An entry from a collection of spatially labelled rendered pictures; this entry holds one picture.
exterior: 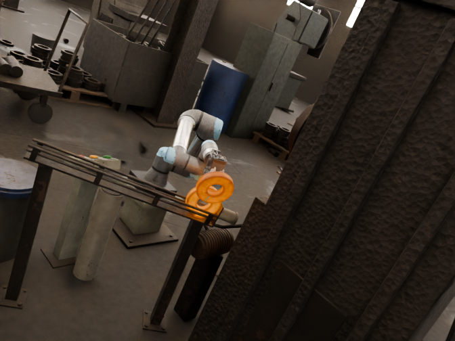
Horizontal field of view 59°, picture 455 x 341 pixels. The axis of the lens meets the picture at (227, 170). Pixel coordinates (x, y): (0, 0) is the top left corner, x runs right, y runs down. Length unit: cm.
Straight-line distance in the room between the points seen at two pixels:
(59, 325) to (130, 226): 90
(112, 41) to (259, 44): 187
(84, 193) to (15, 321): 63
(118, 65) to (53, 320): 331
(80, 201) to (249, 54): 393
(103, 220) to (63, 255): 38
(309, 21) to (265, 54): 434
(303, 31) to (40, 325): 859
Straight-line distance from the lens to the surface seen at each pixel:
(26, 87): 379
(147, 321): 214
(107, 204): 199
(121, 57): 476
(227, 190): 165
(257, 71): 548
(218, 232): 195
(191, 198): 172
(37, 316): 204
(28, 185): 206
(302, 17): 983
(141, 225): 264
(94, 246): 212
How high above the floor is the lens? 144
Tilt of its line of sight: 19 degrees down
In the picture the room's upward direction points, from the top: 23 degrees clockwise
